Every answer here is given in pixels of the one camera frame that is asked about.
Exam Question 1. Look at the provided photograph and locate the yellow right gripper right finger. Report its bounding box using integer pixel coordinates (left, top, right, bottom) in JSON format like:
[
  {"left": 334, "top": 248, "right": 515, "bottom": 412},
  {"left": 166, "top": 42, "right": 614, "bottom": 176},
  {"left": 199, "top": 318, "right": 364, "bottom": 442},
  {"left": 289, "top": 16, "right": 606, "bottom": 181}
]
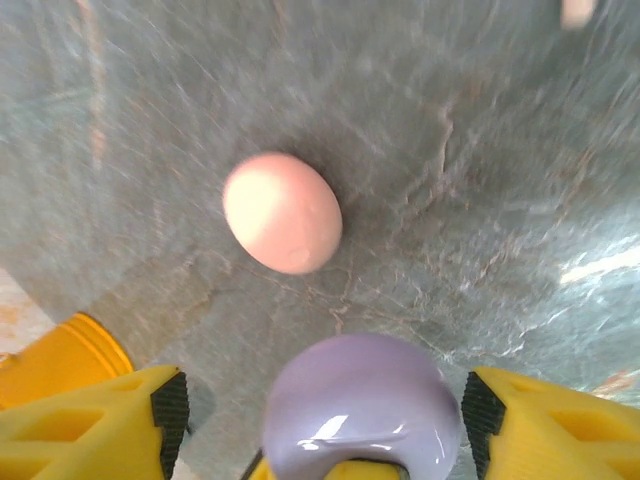
[{"left": 460, "top": 366, "right": 640, "bottom": 480}]

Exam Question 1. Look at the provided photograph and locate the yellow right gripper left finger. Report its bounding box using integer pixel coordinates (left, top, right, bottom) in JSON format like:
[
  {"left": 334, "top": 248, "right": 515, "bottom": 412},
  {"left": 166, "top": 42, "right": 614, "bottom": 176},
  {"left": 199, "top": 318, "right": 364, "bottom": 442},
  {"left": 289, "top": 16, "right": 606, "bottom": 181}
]
[{"left": 0, "top": 364, "right": 191, "bottom": 480}]

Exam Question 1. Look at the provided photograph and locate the purple earbud charging case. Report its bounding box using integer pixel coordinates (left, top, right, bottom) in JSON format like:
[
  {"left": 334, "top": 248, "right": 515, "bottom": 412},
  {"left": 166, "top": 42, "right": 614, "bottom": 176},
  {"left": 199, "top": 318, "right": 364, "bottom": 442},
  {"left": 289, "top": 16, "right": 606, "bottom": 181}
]
[{"left": 261, "top": 333, "right": 464, "bottom": 480}]

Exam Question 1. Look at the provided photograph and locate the pink earbud charging case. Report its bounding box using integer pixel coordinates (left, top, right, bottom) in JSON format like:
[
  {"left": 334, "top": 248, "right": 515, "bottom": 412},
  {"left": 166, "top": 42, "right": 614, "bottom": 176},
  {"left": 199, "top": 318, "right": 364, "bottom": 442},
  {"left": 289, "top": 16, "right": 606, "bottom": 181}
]
[{"left": 222, "top": 152, "right": 344, "bottom": 276}]

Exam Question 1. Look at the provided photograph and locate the yellow pen holder cup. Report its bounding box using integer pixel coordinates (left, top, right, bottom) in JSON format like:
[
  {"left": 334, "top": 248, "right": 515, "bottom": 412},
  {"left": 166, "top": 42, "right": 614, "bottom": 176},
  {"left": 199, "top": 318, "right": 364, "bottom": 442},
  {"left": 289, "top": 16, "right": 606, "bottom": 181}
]
[{"left": 0, "top": 312, "right": 135, "bottom": 411}]

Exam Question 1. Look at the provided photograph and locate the pink wireless earbud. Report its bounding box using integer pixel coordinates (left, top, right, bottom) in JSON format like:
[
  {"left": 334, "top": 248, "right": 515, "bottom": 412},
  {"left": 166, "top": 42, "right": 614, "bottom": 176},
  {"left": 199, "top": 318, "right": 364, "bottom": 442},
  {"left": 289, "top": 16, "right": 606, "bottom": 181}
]
[{"left": 559, "top": 0, "right": 599, "bottom": 30}]

